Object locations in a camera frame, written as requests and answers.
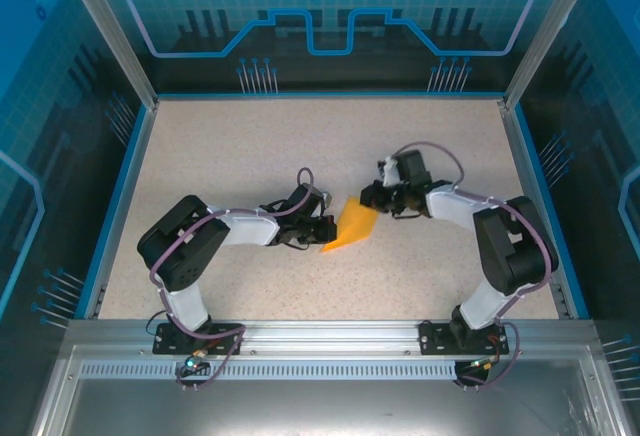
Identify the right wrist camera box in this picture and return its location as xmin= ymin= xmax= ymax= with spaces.
xmin=378 ymin=154 xmax=403 ymax=188

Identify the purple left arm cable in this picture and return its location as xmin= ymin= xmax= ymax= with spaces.
xmin=149 ymin=166 xmax=247 ymax=391

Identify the orange cloth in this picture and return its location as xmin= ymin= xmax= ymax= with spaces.
xmin=318 ymin=195 xmax=380 ymax=256

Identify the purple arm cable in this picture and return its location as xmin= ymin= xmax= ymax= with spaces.
xmin=149 ymin=166 xmax=247 ymax=391
xmin=383 ymin=141 xmax=560 ymax=388

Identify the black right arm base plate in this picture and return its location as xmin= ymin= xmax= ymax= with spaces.
xmin=418 ymin=320 xmax=511 ymax=356

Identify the aluminium frame post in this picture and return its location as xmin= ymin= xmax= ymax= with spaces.
xmin=502 ymin=0 xmax=604 ymax=110
xmin=55 ymin=0 xmax=160 ymax=109

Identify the aluminium mounting rail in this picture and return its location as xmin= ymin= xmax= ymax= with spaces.
xmin=67 ymin=319 xmax=597 ymax=355

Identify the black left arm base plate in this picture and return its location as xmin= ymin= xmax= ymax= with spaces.
xmin=152 ymin=322 xmax=245 ymax=356

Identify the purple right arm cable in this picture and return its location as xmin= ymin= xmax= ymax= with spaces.
xmin=383 ymin=141 xmax=560 ymax=388

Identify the slotted grey cable duct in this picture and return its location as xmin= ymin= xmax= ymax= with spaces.
xmin=78 ymin=361 xmax=460 ymax=382

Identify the metal cable connector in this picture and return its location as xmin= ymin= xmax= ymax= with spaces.
xmin=467 ymin=354 xmax=502 ymax=372
xmin=180 ymin=350 xmax=210 ymax=376

